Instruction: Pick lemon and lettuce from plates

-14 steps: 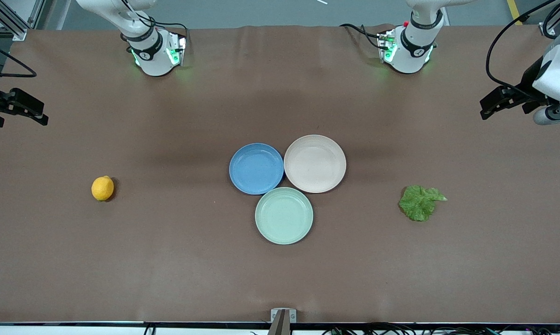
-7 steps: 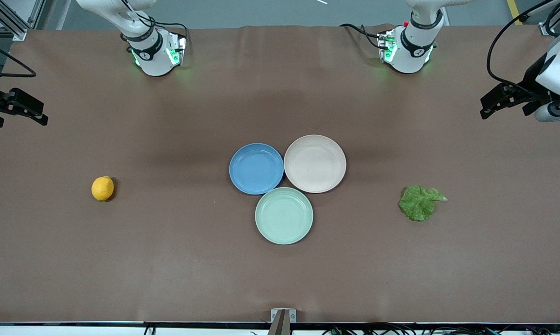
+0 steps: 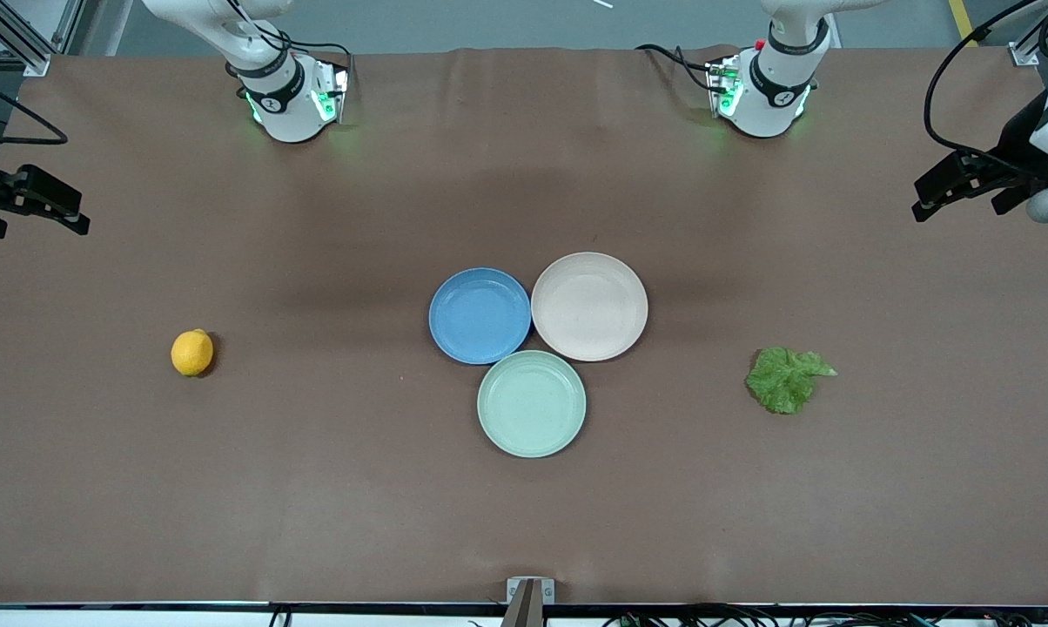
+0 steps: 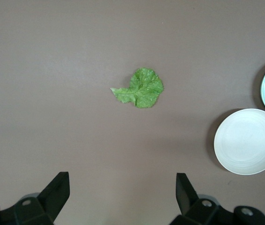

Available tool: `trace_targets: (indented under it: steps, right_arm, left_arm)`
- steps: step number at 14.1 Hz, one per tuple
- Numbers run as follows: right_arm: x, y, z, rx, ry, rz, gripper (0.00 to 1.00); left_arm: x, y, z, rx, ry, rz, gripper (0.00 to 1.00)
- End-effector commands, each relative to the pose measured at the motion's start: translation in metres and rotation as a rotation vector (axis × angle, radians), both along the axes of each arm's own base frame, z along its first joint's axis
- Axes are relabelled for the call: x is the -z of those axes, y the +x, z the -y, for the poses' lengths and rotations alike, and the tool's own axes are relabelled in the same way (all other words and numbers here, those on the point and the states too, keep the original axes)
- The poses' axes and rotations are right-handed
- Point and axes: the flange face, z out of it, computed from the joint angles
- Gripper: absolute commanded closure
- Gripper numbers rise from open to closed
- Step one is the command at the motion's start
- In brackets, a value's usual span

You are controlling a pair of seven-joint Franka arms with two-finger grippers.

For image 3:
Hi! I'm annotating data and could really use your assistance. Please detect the yellow lemon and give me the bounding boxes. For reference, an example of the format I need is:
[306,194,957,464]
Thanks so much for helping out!
[171,328,215,377]

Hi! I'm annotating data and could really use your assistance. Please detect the green lettuce leaf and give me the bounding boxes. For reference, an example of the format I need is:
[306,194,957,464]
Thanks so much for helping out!
[745,347,838,415]

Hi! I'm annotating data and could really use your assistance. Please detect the brown table cover cloth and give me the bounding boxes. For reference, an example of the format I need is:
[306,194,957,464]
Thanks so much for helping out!
[0,44,1048,607]

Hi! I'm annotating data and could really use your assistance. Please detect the beige round plate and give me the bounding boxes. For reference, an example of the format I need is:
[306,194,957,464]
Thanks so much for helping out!
[531,252,649,362]

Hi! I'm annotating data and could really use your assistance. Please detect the blue round plate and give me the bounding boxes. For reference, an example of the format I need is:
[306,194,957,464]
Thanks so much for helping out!
[428,267,533,365]

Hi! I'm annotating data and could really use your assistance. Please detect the mint green round plate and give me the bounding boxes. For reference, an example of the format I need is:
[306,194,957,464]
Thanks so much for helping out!
[477,349,588,459]

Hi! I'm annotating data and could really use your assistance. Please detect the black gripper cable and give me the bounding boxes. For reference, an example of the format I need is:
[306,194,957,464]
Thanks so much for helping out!
[924,0,1048,162]
[0,73,69,146]

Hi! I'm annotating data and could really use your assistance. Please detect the aluminium frame profile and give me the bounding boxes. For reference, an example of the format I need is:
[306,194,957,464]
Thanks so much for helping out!
[1007,0,1048,67]
[0,0,86,78]

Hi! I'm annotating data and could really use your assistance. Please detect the black arm base cable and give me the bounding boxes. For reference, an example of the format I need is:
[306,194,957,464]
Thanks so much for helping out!
[228,0,353,84]
[635,44,727,93]

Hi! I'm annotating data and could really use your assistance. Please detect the black cable bundle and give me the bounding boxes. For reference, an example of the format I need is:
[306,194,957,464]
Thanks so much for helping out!
[602,599,1048,627]

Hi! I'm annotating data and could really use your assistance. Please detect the silver camera mount bracket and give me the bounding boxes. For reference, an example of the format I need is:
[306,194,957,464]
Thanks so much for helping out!
[507,576,556,605]

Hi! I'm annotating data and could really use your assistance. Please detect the grey camera pole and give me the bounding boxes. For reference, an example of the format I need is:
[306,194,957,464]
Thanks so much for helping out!
[500,579,544,627]

